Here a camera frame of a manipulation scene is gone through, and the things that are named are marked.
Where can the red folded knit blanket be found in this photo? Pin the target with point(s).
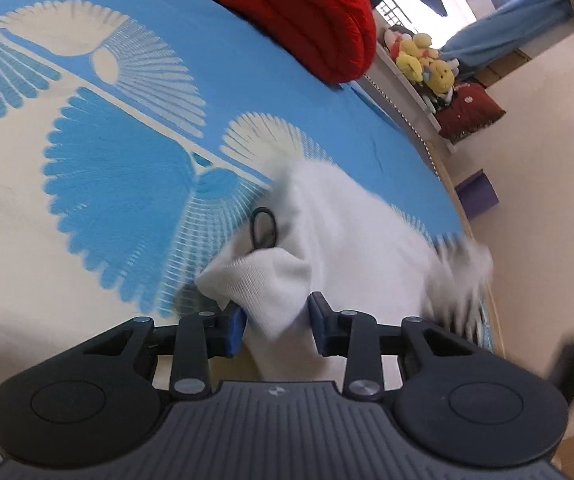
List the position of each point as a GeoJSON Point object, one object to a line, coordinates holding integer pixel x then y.
{"type": "Point", "coordinates": [292, 10]}

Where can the purple box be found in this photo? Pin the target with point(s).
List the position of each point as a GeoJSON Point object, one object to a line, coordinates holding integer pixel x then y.
{"type": "Point", "coordinates": [477, 195]}

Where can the blue curtain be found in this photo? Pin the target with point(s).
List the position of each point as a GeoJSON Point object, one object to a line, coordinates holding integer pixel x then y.
{"type": "Point", "coordinates": [512, 25]}

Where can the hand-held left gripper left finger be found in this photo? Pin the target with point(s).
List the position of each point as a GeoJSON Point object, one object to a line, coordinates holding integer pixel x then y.
{"type": "Point", "coordinates": [237, 332]}

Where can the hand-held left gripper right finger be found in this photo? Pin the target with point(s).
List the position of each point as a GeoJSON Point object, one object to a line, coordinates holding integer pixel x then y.
{"type": "Point", "coordinates": [318, 327]}

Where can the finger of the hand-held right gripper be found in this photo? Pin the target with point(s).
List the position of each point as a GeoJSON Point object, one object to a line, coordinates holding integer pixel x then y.
{"type": "Point", "coordinates": [572, 360]}

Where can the yellow plush toy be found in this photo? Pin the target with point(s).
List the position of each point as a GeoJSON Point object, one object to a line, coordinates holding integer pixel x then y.
{"type": "Point", "coordinates": [439, 75]}
{"type": "Point", "coordinates": [414, 50]}

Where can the blue white printed blanket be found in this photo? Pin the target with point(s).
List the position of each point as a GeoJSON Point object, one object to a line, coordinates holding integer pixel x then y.
{"type": "Point", "coordinates": [132, 160]}

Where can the white sweater with striped sleeves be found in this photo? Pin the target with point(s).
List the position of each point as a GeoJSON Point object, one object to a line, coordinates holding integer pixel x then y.
{"type": "Point", "coordinates": [347, 230]}

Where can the white windowsill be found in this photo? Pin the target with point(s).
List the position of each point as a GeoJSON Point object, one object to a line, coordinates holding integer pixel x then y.
{"type": "Point", "coordinates": [407, 105]}

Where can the red cushion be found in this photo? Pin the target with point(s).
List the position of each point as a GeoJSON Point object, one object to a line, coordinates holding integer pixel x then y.
{"type": "Point", "coordinates": [469, 107]}

